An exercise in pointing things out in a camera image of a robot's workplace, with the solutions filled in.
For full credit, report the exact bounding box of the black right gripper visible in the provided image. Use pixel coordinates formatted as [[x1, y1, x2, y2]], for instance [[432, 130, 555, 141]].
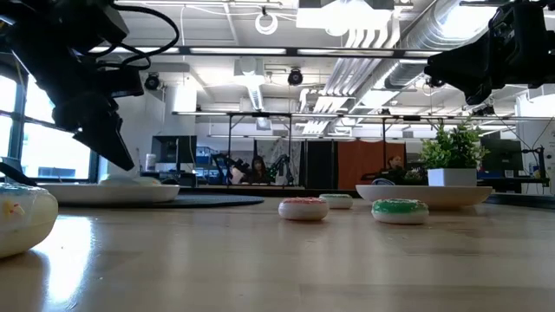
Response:
[[423, 29, 521, 107]]

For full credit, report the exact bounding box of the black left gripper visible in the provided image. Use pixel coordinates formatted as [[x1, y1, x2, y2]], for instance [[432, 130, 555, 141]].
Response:
[[51, 64, 147, 172]]

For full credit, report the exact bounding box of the green frosted donut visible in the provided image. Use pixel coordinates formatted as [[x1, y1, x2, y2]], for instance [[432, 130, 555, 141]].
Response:
[[319, 193, 367, 211], [371, 198, 430, 225]]

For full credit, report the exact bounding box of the pale frosted donut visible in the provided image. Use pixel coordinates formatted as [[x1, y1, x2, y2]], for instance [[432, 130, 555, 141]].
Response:
[[98, 175, 162, 187]]

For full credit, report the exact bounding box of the white shallow plate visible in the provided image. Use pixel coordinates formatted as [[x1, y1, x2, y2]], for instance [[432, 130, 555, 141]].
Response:
[[355, 185, 494, 211], [36, 183, 181, 206]]

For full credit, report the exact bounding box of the black computer monitor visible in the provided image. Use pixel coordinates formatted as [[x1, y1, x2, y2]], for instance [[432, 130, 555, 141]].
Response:
[[151, 134, 199, 165], [480, 138, 525, 173]]

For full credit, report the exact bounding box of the green plant in white pot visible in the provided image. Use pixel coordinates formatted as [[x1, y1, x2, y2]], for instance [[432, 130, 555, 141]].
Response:
[[419, 120, 491, 187]]

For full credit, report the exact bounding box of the white donut with coloured sprinkles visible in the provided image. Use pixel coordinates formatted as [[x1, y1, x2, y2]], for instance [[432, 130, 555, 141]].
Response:
[[0, 182, 60, 260]]

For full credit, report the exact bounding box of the person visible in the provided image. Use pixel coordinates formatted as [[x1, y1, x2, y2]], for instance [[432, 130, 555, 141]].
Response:
[[380, 154, 409, 185], [247, 155, 271, 185]]

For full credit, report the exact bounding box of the dark round mat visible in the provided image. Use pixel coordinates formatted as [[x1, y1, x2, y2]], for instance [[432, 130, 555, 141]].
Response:
[[151, 193, 265, 209]]

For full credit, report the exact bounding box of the orange partition panel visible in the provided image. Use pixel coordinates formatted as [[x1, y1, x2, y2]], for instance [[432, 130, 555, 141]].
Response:
[[336, 140, 408, 191]]

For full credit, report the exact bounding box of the pink frosted donut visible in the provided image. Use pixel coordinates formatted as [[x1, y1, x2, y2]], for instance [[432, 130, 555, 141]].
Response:
[[277, 197, 330, 222]]

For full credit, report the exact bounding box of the silver ventilation duct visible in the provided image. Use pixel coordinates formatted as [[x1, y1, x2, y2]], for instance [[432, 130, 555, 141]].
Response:
[[384, 0, 493, 90]]

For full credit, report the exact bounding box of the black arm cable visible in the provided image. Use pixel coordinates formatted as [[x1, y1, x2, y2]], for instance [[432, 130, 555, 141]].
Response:
[[98, 3, 181, 73]]

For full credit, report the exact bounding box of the black overhead frame bar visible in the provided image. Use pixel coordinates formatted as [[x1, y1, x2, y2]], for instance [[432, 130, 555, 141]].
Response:
[[86, 45, 443, 59]]

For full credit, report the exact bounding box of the white coiled cable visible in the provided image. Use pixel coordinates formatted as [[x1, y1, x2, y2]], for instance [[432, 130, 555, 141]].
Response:
[[254, 11, 279, 36]]

